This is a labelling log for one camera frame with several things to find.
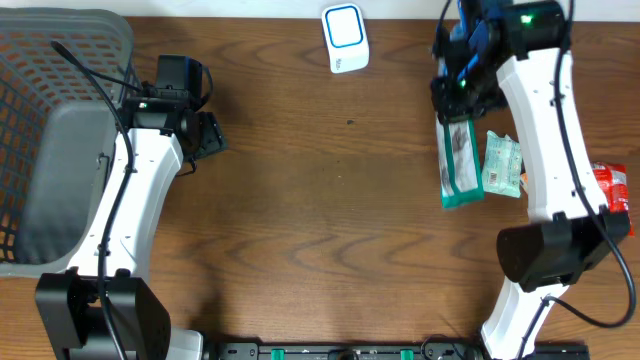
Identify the white barcode scanner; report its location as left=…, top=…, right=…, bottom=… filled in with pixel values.
left=321, top=3, right=370, bottom=74

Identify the red snack bag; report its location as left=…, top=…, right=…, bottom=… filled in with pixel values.
left=592, top=162, right=630, bottom=213

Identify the green 3M gloves package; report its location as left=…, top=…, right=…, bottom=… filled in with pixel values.
left=436, top=121, right=485, bottom=209

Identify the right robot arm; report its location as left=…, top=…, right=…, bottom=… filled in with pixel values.
left=431, top=1, right=631, bottom=359

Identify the grey plastic mesh basket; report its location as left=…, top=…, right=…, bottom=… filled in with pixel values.
left=1, top=8, right=139, bottom=278

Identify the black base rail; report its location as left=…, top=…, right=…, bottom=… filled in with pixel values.
left=204, top=341, right=592, bottom=360

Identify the pale green wipes pack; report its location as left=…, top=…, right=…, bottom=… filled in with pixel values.
left=482, top=131, right=523, bottom=198

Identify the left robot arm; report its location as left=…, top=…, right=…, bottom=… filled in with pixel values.
left=35, top=55, right=227, bottom=359

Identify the orange snack packet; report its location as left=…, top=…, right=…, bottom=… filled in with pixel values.
left=520, top=173, right=528, bottom=193

